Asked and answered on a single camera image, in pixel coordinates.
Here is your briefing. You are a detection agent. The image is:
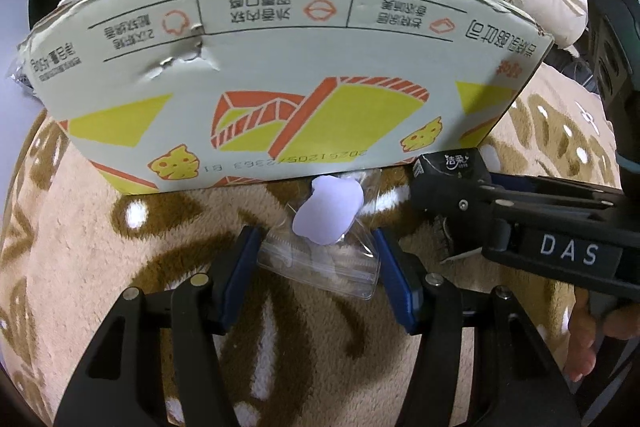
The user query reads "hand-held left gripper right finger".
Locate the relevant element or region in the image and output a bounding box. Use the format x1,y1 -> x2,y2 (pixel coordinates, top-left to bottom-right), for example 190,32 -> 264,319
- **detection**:
375,228 -> 581,427

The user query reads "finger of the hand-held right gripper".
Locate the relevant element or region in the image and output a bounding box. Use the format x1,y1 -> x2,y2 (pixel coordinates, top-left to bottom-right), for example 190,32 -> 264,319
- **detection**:
487,172 -> 626,208
425,199 -> 621,254

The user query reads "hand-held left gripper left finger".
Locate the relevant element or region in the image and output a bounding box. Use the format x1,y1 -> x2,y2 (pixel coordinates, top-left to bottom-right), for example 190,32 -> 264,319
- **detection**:
54,226 -> 264,427

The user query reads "clear plastic bag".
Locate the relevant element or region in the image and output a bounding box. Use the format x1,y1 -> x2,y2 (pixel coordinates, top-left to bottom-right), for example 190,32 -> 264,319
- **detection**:
257,167 -> 383,301

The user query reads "black tissue packet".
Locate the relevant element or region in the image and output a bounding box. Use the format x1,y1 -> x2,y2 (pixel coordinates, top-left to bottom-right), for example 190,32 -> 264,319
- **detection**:
411,149 -> 494,228

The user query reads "lavender plush piece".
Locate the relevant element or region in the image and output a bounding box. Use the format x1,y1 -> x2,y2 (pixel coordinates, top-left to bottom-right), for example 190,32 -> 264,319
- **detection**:
292,174 -> 364,246

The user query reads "printed cardboard box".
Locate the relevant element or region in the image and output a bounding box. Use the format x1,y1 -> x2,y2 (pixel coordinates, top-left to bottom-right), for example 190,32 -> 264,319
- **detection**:
25,0 -> 556,198

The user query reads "person's right hand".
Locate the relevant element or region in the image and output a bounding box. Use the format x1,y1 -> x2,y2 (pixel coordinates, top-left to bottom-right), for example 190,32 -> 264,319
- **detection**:
564,294 -> 640,381

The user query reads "brown patterned blanket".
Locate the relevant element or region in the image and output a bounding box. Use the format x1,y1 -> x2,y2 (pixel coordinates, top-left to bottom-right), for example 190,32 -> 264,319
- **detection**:
0,57 -> 626,427

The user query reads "cream plush pillow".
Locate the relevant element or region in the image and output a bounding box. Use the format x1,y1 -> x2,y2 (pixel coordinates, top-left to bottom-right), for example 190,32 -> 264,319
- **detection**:
510,0 -> 589,48

